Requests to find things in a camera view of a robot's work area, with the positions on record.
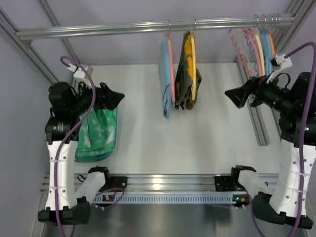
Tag green tie-dye trousers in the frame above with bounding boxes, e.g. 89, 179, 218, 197
75, 108, 117, 160

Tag pink hanger with green trousers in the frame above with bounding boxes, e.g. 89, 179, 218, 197
228, 16, 261, 76

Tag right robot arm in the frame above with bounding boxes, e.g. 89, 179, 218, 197
214, 72, 316, 230

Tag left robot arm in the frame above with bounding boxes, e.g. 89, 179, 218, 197
38, 82, 125, 226

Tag camouflage yellow trousers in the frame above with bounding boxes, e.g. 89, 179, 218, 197
174, 31, 202, 110

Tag light blue trousers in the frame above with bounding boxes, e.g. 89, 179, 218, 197
158, 39, 172, 119

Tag cream hanger with camouflage trousers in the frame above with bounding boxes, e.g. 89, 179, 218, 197
190, 19, 197, 101

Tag pink hanger with blue trousers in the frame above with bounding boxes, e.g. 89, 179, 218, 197
165, 21, 175, 102

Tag teal plastic basket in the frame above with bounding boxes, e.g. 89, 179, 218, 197
74, 106, 119, 163

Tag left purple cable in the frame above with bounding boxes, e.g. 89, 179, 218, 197
54, 56, 124, 237

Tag aluminium hanging rail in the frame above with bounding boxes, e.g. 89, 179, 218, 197
16, 14, 295, 40

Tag right aluminium frame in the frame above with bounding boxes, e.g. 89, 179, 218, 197
236, 0, 316, 146

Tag aluminium frame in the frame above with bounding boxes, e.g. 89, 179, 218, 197
0, 0, 77, 86
236, 0, 316, 146

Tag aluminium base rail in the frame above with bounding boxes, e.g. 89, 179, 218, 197
40, 173, 289, 198

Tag left aluminium frame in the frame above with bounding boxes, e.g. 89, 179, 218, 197
0, 0, 77, 86

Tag slotted cable duct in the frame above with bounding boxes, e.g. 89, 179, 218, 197
93, 194, 249, 204

